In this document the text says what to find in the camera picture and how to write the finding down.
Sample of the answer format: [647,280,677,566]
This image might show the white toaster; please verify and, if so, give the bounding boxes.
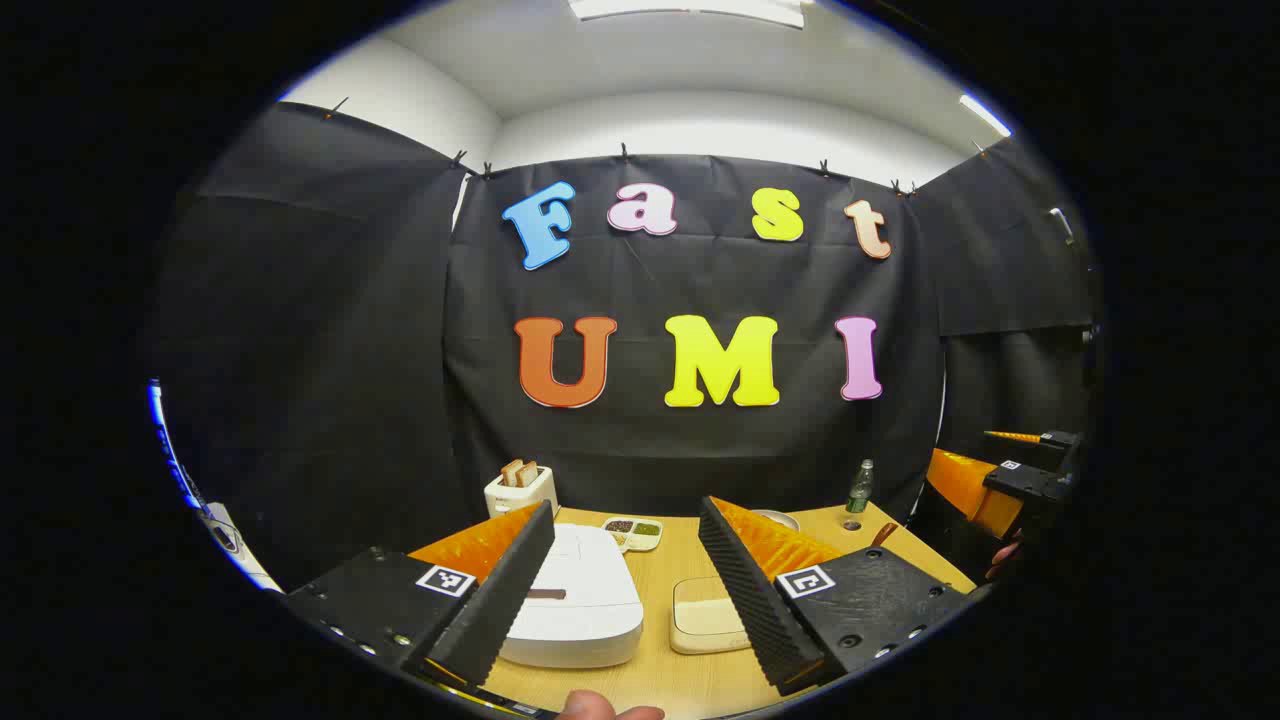
[484,465,560,519]

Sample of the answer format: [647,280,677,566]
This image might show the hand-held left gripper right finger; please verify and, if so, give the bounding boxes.
[698,496,971,697]

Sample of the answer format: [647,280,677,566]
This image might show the ceiling light panel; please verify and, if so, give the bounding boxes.
[958,93,1013,138]
[568,0,807,29]

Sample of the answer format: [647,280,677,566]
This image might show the clear rice container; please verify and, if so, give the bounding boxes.
[669,577,753,656]

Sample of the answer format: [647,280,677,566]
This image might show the divided grain tray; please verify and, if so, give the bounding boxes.
[601,516,664,553]

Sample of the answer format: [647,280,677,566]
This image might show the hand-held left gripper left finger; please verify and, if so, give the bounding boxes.
[283,500,557,701]

